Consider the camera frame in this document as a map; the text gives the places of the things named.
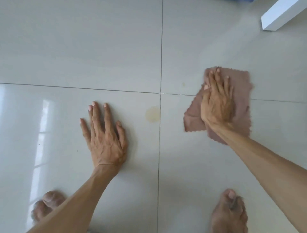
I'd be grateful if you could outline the person's right hand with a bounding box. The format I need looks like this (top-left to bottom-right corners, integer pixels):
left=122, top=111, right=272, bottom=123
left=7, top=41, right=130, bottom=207
left=200, top=69, right=236, bottom=127

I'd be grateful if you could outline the person's left hand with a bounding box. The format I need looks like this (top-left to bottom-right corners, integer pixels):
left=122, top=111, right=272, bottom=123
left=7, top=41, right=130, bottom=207
left=80, top=101, right=128, bottom=166

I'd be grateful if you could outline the pink-brown cleaning cloth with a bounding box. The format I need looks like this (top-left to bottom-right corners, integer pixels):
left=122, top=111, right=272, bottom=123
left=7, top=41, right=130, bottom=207
left=184, top=67, right=254, bottom=145

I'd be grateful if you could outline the person's right forearm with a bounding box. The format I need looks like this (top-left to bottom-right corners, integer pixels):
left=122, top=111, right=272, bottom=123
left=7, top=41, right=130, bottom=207
left=207, top=122, right=307, bottom=233

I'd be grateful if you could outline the person's left forearm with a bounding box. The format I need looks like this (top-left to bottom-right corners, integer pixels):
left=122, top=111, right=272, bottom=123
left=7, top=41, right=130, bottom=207
left=25, top=164, right=120, bottom=233

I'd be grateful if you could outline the person's left foot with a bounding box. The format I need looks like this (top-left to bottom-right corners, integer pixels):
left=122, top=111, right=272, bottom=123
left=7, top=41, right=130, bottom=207
left=31, top=191, right=67, bottom=224

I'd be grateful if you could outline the person's foot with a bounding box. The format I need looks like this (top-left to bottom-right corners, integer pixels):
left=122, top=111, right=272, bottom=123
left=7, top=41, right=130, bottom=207
left=31, top=191, right=67, bottom=224
left=211, top=189, right=248, bottom=233

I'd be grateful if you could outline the white furniture leg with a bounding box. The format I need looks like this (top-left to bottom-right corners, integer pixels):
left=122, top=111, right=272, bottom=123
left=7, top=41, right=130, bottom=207
left=261, top=0, right=307, bottom=31

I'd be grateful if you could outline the person's right foot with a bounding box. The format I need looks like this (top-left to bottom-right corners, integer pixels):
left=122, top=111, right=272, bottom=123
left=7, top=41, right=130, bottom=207
left=211, top=189, right=248, bottom=233

